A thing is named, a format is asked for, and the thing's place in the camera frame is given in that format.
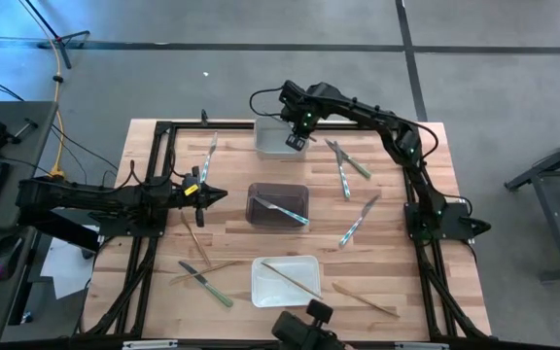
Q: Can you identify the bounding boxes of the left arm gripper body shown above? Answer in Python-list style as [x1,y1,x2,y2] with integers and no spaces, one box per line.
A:
[182,178,208,209]

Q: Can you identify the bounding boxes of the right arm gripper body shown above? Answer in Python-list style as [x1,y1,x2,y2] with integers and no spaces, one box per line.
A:
[293,107,318,138]

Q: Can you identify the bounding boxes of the blue patterned handle knife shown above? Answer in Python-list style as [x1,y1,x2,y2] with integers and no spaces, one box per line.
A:
[199,131,219,184]
[253,194,311,227]
[333,141,352,201]
[337,193,382,249]

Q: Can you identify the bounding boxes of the white plastic bin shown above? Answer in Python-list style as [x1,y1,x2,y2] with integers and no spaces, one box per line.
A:
[250,255,323,309]

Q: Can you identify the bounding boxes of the grey translucent plastic bin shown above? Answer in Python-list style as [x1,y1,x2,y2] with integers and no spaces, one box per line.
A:
[253,116,310,160]

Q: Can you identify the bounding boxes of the brown translucent plastic bin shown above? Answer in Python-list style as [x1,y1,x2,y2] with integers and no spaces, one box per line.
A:
[244,182,310,230]

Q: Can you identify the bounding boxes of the white paper sheet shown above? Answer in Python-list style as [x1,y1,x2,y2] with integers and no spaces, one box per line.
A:
[40,226,101,300]

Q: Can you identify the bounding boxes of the grey desk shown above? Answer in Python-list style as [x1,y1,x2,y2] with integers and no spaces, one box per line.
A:
[0,100,60,341]

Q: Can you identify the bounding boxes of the black tripod stand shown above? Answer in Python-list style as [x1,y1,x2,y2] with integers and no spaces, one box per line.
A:
[21,0,91,70]

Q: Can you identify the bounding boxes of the black computer mouse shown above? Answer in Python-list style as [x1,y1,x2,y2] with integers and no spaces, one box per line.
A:
[0,234,26,282]

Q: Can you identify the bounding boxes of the black camera cable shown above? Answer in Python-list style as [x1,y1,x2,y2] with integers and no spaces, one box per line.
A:
[249,86,287,120]

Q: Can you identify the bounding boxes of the black aluminium table frame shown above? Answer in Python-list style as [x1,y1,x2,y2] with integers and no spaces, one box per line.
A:
[85,119,493,341]

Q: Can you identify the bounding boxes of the white metal bracket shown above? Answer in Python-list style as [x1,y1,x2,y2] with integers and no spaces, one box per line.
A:
[122,339,179,350]
[394,341,449,350]

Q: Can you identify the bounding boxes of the yellow hanging cable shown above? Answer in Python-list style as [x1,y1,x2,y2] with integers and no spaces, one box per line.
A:
[46,39,67,184]

